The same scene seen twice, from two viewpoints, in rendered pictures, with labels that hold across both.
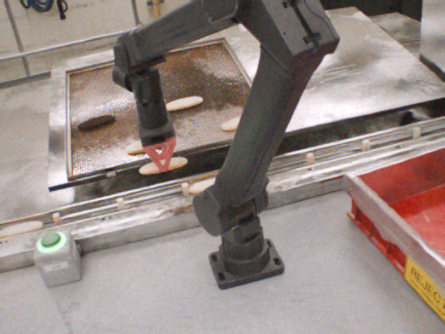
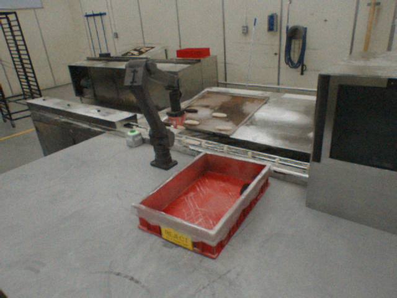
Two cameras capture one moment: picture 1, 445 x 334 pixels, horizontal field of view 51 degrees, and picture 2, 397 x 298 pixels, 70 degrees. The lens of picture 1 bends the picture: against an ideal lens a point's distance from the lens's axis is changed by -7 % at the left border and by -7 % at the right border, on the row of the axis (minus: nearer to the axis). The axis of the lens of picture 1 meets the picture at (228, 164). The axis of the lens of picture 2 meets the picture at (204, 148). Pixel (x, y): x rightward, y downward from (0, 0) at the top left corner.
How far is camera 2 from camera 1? 1.11 m
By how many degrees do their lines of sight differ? 43
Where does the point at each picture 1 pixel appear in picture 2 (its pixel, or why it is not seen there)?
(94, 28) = not seen: hidden behind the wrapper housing
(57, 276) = (129, 143)
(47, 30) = (294, 78)
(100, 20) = not seen: hidden behind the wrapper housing
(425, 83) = not seen: hidden behind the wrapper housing
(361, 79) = (291, 131)
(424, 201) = (234, 180)
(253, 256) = (159, 158)
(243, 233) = (157, 148)
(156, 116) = (172, 107)
